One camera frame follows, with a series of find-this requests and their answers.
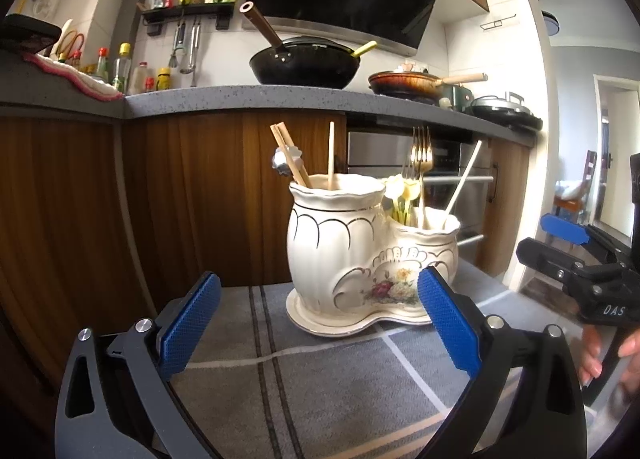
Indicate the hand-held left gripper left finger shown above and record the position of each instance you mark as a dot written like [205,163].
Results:
[192,324]

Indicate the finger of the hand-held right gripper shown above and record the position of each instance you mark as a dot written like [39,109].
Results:
[565,229]
[545,259]

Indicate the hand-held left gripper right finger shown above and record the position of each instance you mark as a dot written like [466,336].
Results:
[447,324]

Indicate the cream floral ceramic utensil holder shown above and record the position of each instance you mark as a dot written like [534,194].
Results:
[330,249]

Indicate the metal fork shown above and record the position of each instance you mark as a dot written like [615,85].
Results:
[417,149]
[427,154]

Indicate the flower-shaped metal spoon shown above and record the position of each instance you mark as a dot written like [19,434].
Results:
[282,164]

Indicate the person's right hand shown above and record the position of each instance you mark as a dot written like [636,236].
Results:
[592,354]

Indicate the wooden chair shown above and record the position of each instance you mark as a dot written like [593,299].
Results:
[590,179]

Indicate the grey plaid tablecloth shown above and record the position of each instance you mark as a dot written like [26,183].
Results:
[325,389]

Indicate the wooden base cabinet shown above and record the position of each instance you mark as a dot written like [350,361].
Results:
[200,179]

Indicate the dark green appliance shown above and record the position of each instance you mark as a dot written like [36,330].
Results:
[462,98]

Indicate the round ceiling lamp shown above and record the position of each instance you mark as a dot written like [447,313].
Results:
[550,24]

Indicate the brown frying pan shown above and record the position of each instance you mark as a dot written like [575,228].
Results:
[405,84]

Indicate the grey speckled countertop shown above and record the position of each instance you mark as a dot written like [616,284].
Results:
[225,99]

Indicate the white plastic jug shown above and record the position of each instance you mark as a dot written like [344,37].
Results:
[140,79]

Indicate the pink-trimmed white cloth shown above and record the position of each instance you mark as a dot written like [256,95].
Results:
[85,84]

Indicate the yellow-capped oil bottle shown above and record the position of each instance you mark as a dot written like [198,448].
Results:
[121,66]

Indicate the yellow-green spatula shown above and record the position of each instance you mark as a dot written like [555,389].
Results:
[364,49]

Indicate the red-capped sauce bottle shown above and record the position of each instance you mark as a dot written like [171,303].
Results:
[102,65]

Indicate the hanging metal kitchen tool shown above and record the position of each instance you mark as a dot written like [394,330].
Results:
[177,46]

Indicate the wall towel rack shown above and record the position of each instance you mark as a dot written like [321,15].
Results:
[497,21]

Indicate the black wall spice shelf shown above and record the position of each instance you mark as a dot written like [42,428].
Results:
[185,13]

